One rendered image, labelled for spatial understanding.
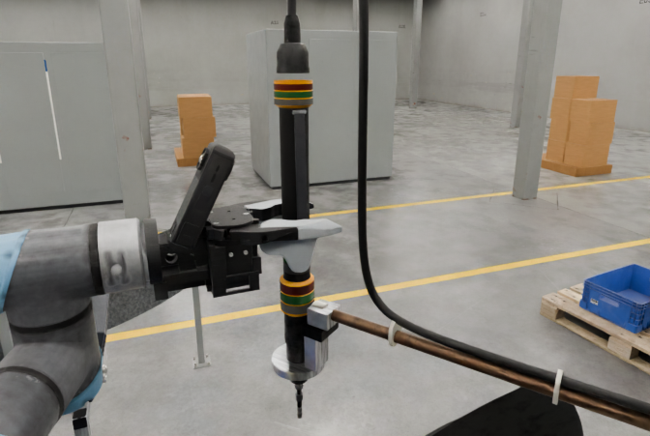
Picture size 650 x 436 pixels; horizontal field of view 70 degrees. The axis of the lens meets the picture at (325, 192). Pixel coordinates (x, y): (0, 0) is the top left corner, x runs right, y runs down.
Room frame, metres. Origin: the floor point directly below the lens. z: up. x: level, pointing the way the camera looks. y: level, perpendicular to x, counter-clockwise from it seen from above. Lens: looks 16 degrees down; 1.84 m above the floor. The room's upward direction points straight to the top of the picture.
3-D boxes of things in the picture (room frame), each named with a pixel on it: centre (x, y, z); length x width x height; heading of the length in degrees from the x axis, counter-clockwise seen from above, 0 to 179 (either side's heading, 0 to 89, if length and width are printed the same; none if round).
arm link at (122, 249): (0.45, 0.21, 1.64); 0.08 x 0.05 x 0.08; 22
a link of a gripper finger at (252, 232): (0.48, 0.07, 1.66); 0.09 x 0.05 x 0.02; 90
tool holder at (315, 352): (0.52, 0.03, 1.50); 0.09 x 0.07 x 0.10; 57
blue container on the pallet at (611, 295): (2.91, -2.16, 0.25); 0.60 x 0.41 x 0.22; 117
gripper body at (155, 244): (0.48, 0.14, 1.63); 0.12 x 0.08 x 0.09; 112
